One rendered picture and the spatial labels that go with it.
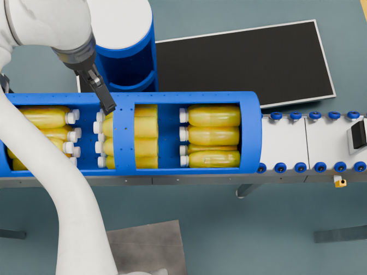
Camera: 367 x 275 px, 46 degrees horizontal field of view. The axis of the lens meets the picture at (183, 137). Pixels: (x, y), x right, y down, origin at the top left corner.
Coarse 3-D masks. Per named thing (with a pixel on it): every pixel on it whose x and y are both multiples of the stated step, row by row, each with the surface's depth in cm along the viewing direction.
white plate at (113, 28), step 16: (96, 0) 168; (112, 0) 169; (128, 0) 169; (144, 0) 169; (96, 16) 167; (112, 16) 167; (128, 16) 167; (144, 16) 167; (96, 32) 165; (112, 32) 165; (128, 32) 165; (144, 32) 165; (112, 48) 164
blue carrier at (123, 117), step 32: (32, 96) 142; (64, 96) 142; (96, 96) 142; (128, 96) 142; (160, 96) 142; (192, 96) 142; (224, 96) 142; (256, 96) 143; (128, 128) 135; (160, 128) 163; (256, 128) 136; (0, 160) 136; (96, 160) 158; (128, 160) 138; (160, 160) 159; (256, 160) 140
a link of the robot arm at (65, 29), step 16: (16, 0) 73; (32, 0) 70; (48, 0) 69; (64, 0) 70; (80, 0) 74; (16, 16) 73; (32, 16) 73; (48, 16) 72; (64, 16) 73; (80, 16) 75; (16, 32) 74; (32, 32) 75; (48, 32) 75; (64, 32) 76; (80, 32) 78; (64, 48) 82
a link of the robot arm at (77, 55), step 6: (90, 36) 84; (90, 42) 85; (54, 48) 83; (78, 48) 83; (84, 48) 84; (90, 48) 86; (60, 54) 84; (66, 54) 84; (72, 54) 84; (78, 54) 84; (84, 54) 86; (90, 54) 87; (66, 60) 86; (72, 60) 86; (78, 60) 86; (84, 60) 88
